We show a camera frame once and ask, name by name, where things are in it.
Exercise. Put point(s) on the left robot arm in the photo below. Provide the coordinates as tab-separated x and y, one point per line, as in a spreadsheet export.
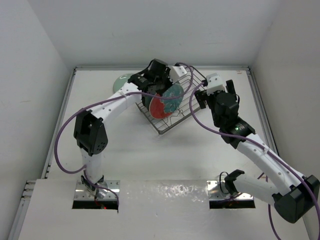
90	129

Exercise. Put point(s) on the metal base plate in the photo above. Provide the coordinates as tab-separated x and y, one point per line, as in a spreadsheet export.
82	193
217	192

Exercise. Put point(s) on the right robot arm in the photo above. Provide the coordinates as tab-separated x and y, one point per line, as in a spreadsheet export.
290	192

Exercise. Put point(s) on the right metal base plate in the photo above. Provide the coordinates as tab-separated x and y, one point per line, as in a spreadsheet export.
217	192

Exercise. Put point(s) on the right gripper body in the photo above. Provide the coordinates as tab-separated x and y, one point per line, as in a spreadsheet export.
211	100

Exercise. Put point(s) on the light green floral plate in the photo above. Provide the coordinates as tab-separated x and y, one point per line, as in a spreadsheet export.
120	81

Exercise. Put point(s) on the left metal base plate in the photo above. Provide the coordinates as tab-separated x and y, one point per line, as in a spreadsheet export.
82	193

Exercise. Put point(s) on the dark wire dish rack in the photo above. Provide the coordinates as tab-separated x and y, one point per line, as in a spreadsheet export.
183	112

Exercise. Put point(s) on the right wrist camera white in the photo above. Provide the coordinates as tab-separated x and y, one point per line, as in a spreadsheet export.
214	83

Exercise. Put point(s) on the grey rim cream plate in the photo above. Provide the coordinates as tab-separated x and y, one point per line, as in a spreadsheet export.
143	100

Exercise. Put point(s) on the teal blue plate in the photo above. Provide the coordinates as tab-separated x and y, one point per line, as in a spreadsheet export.
147	102

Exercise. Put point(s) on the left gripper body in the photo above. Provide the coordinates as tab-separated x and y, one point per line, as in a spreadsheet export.
162	83

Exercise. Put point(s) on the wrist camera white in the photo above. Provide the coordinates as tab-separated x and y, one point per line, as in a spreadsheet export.
178	71
214	83

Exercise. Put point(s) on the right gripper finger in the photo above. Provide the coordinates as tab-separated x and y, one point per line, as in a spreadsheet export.
230	86
201	97

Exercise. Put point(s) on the red teal floral plate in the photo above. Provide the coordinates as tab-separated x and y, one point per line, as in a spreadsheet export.
162	108

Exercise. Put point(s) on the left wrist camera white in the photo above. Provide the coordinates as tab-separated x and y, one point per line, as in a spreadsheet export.
178	71

